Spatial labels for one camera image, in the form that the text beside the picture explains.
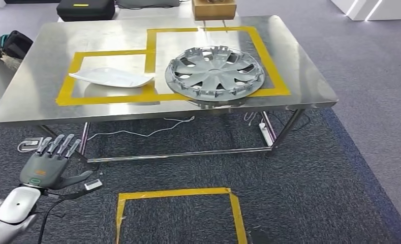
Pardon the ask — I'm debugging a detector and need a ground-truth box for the black case yellow label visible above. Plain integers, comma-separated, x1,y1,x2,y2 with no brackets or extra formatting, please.
56,0,116,22

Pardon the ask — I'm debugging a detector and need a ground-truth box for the grey wheel hubcap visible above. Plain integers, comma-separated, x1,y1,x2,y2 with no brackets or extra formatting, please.
164,45,266,102

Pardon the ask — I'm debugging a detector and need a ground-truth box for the dark robot body part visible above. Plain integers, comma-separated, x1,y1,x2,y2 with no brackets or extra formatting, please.
249,229,271,244

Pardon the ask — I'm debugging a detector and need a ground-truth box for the white plinth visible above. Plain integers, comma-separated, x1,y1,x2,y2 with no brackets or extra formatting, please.
329,0,401,21

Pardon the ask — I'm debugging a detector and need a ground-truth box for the white power strip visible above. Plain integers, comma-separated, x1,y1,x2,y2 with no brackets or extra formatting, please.
258,123,274,148

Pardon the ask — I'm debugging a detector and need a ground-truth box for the stainless steel workbench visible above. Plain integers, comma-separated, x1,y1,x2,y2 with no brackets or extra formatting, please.
0,15,339,164

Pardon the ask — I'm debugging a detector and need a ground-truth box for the pale bundled cable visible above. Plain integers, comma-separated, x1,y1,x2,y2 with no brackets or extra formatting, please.
243,111,259,127

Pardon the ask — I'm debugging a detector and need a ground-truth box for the thin black cable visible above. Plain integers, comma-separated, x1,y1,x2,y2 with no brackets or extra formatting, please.
269,109,312,133

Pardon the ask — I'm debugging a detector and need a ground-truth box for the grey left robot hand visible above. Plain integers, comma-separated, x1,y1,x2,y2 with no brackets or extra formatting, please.
19,133,94,191

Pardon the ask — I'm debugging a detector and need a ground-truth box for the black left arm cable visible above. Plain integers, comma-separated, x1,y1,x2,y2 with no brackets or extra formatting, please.
37,188,97,244

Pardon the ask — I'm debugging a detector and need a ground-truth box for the thin white cable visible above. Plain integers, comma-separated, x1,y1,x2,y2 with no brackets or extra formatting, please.
87,116,196,141

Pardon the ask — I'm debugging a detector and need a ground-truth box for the black bag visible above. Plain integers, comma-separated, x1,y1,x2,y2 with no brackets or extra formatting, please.
0,30,34,71

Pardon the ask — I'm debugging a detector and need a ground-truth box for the brown cardboard box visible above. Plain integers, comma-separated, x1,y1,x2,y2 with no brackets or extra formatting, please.
191,0,237,21

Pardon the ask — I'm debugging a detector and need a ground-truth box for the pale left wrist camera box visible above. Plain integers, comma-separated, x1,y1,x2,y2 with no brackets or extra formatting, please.
84,179,103,191

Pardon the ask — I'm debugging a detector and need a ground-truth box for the white curved plastic part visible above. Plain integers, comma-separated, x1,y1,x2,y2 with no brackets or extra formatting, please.
68,67,156,89

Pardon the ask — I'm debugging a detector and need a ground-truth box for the white power adapter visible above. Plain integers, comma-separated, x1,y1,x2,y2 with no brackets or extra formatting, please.
17,136,44,153

